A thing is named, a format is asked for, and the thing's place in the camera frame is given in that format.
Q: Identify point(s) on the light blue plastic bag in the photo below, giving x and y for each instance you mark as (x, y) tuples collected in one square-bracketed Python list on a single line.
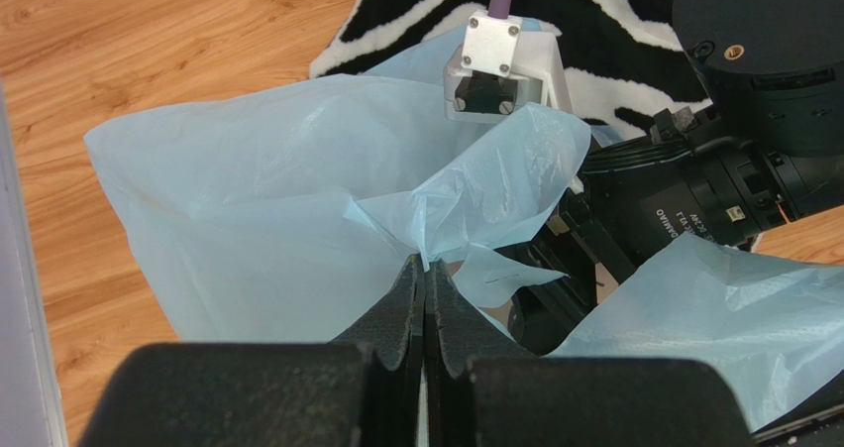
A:
[(284, 215)]

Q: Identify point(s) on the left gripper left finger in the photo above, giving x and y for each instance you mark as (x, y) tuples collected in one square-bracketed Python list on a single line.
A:
[(360, 389)]

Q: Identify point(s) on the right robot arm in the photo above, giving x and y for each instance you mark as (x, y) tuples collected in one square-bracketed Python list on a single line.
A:
[(766, 151)]

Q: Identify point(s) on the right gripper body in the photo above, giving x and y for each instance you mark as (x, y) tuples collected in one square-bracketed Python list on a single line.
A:
[(574, 243)]

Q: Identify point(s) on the zebra striped cushion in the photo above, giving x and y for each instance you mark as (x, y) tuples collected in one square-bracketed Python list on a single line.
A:
[(622, 59)]

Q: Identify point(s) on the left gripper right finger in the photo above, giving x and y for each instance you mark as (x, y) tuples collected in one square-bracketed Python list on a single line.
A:
[(483, 389)]

